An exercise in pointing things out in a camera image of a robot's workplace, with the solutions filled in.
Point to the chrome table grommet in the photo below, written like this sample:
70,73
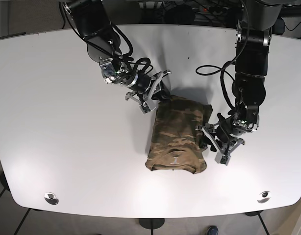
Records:
51,198
264,197

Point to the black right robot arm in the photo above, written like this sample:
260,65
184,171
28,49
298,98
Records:
112,50

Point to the right chrome table grommet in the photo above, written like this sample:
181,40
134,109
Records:
264,197

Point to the camouflage brown green T-shirt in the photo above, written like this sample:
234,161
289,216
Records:
175,142

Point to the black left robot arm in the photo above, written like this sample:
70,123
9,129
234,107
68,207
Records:
242,78

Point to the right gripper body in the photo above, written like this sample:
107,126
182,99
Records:
147,90

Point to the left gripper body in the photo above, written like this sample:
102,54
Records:
220,141

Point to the left chrome table grommet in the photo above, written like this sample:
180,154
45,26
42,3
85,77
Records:
51,198

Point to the front black table foot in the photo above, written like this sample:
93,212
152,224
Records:
151,223

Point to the grey sneaker shoe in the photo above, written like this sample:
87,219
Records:
212,230

